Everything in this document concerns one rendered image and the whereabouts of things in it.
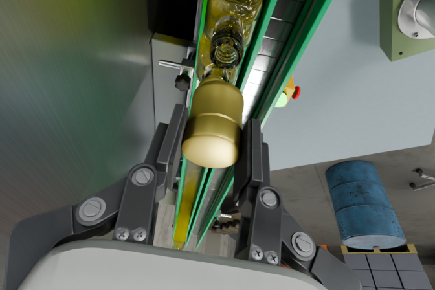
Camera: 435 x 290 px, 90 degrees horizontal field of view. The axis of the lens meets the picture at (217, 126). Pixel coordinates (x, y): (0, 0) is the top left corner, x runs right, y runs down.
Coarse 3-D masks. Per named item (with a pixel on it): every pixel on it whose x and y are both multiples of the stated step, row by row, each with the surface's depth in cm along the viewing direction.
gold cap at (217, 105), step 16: (192, 96) 15; (208, 96) 13; (224, 96) 13; (240, 96) 14; (192, 112) 13; (208, 112) 12; (224, 112) 12; (240, 112) 13; (192, 128) 12; (208, 128) 11; (224, 128) 11; (240, 128) 13; (192, 144) 12; (208, 144) 12; (224, 144) 11; (240, 144) 12; (192, 160) 13; (208, 160) 13; (224, 160) 12
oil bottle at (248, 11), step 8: (208, 0) 22; (216, 0) 21; (224, 0) 21; (232, 0) 21; (248, 0) 21; (256, 0) 21; (208, 8) 22; (216, 8) 21; (224, 8) 21; (232, 8) 21; (240, 8) 21; (248, 8) 21; (256, 8) 21; (208, 16) 22; (216, 16) 21; (240, 16) 21; (248, 16) 21; (256, 16) 22; (208, 24) 22; (248, 24) 22; (208, 32) 23; (248, 32) 22; (208, 40) 24; (248, 40) 23
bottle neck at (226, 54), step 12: (216, 24) 21; (228, 24) 20; (240, 24) 21; (216, 36) 19; (228, 36) 18; (240, 36) 19; (216, 48) 18; (228, 48) 22; (240, 48) 18; (216, 60) 19; (228, 60) 20; (240, 60) 19
